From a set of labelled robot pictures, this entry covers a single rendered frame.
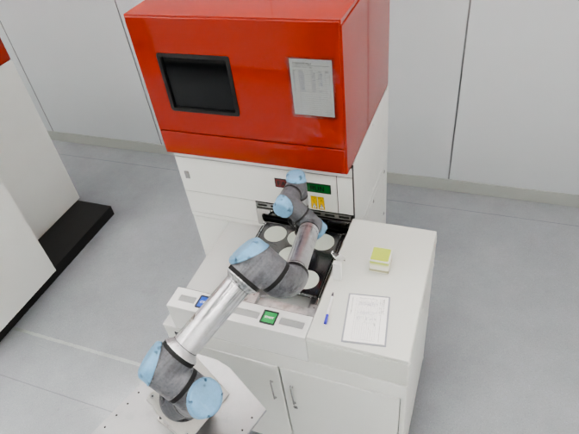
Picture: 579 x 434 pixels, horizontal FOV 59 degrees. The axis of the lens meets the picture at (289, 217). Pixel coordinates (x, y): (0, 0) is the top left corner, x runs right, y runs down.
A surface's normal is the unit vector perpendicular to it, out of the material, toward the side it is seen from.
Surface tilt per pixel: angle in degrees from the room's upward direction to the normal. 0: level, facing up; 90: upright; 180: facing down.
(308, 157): 90
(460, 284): 0
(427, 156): 90
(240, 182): 90
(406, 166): 90
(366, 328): 0
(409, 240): 0
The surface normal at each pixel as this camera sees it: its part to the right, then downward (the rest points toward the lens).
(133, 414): -0.11, -0.75
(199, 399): 0.59, -0.19
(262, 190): -0.34, 0.65
